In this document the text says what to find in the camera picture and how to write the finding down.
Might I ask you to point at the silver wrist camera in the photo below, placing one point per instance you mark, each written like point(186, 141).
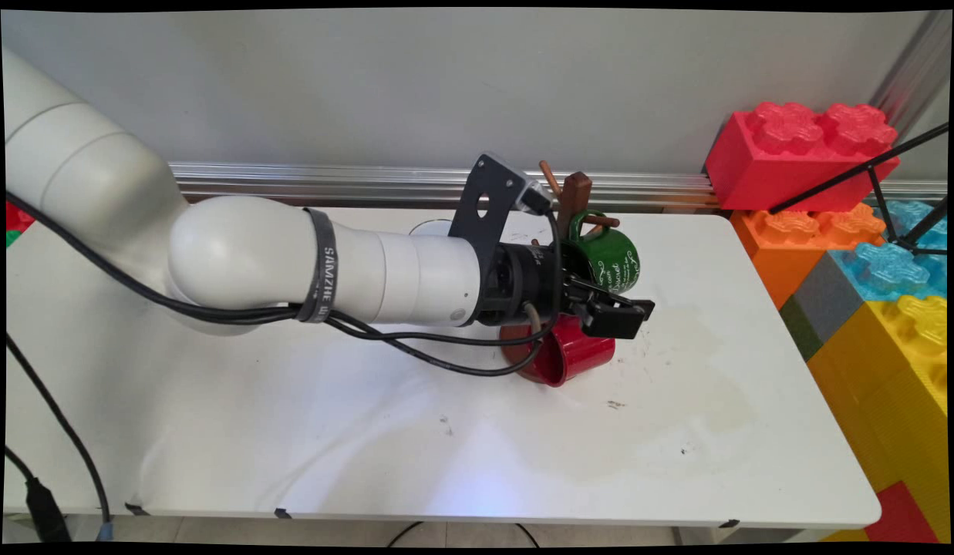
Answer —
point(532, 193)

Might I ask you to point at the blue giant toy brick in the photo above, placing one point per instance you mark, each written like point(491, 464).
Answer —
point(885, 270)

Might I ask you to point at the small green toy brick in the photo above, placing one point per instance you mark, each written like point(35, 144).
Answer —
point(12, 237)

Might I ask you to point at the aluminium post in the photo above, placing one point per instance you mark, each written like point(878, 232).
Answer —
point(916, 69)

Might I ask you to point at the aluminium rail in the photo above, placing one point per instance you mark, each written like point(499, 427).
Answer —
point(330, 183)

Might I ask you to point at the red flat toy brick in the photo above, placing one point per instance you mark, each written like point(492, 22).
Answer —
point(905, 516)

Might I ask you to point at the brown wooden mug tree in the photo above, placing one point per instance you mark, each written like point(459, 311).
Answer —
point(575, 193)

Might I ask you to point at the red enamel mug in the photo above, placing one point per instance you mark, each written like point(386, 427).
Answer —
point(577, 354)

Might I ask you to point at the green enamel mug white print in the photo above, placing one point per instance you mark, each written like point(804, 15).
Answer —
point(611, 258)

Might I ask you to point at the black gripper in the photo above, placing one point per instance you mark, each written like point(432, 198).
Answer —
point(523, 281)

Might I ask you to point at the red giant toy brick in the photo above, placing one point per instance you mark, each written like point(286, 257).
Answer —
point(785, 166)

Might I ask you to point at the grey giant toy brick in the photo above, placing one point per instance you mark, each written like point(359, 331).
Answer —
point(820, 301)

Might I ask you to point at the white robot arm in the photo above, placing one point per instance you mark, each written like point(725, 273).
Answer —
point(237, 254)

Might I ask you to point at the small red toy brick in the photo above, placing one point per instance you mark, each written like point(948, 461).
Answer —
point(18, 217)

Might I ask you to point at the dark grey camera bracket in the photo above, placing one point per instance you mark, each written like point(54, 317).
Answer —
point(476, 223)

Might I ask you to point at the black tripod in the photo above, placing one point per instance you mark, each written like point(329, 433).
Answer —
point(831, 183)

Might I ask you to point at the orange giant toy brick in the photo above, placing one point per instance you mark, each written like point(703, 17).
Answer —
point(785, 247)

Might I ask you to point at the yellow giant toy brick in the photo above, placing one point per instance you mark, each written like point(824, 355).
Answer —
point(885, 385)

